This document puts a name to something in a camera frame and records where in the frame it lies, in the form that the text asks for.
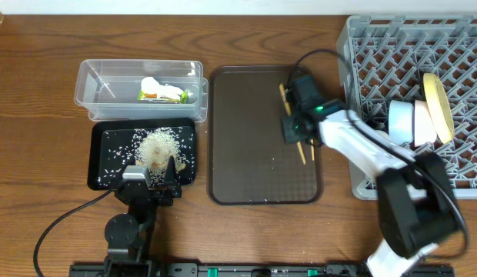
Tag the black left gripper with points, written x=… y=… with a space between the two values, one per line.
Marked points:
x=153 y=193

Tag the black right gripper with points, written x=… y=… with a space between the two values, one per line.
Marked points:
x=288 y=125

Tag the wooden chopstick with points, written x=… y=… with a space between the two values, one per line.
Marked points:
x=312 y=152
x=284 y=98

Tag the green snack wrapper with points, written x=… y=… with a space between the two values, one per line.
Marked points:
x=182 y=99

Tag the light blue bowl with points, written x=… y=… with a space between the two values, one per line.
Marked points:
x=400 y=120

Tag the yellow plate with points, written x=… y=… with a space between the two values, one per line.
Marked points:
x=439 y=107

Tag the white cup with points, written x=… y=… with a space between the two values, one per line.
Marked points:
x=384 y=135

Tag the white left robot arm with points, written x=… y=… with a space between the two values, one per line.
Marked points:
x=129 y=234

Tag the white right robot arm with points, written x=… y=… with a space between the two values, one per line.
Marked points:
x=416 y=205

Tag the spilled rice food waste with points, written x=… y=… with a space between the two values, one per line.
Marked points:
x=149 y=147

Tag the black waste tray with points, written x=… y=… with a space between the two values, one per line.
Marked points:
x=101 y=127

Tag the clear plastic waste bin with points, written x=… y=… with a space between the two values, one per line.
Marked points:
x=108 y=88

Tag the grey dishwasher rack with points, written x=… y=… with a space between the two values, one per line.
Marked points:
x=388 y=56

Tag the dark brown serving tray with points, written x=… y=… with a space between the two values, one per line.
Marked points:
x=248 y=161

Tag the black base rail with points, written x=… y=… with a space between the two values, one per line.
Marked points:
x=261 y=270

